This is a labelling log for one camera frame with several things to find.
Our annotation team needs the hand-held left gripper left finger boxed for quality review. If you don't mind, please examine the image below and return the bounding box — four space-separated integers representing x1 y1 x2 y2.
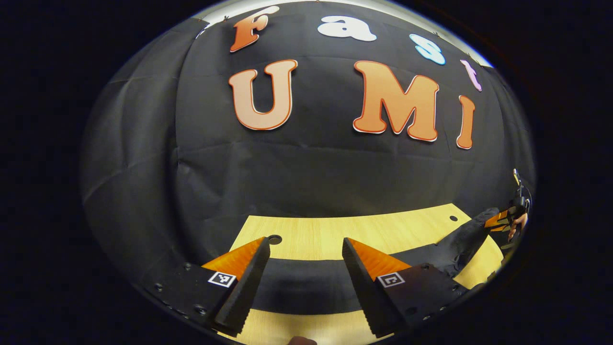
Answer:
144 236 271 337

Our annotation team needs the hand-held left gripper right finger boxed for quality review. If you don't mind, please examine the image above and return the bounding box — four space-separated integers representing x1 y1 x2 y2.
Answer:
341 237 472 338

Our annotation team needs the black backdrop cloth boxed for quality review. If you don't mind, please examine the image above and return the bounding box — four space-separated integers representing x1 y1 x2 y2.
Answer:
80 0 536 288

